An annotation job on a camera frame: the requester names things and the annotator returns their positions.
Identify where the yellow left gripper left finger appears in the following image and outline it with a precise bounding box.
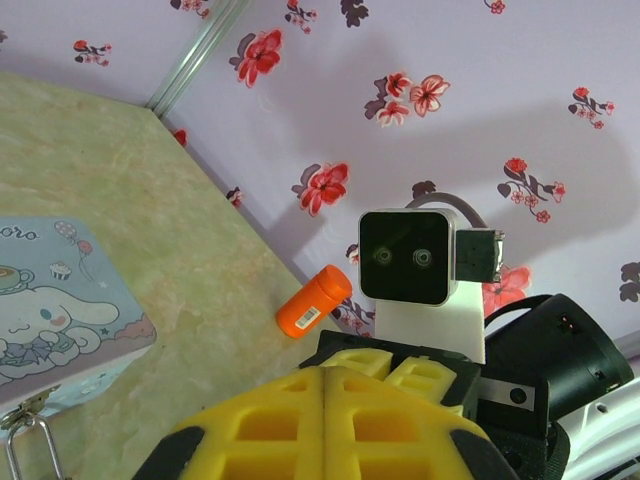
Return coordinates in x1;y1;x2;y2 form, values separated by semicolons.
132;367;327;480

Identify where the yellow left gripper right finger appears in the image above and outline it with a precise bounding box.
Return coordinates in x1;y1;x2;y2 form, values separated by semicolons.
324;367;521;480

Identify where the silver padlock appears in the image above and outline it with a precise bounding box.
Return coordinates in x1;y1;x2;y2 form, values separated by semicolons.
3;413;69;480

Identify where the orange plastic bottle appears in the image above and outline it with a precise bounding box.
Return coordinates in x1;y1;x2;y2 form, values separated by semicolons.
275;264;354;341

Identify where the silver tin box latch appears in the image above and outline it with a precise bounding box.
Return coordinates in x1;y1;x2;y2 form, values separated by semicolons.
0;383;63;432

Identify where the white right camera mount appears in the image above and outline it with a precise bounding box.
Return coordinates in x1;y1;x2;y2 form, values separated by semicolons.
374;279;489;365

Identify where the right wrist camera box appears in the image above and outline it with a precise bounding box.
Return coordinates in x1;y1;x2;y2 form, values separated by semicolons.
358;209;459;306

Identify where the grey right arm cable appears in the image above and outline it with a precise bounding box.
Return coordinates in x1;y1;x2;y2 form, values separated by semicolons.
403;191;505;284

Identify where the aluminium frame post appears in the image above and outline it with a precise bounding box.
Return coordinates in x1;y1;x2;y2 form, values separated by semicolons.
144;0;251;119

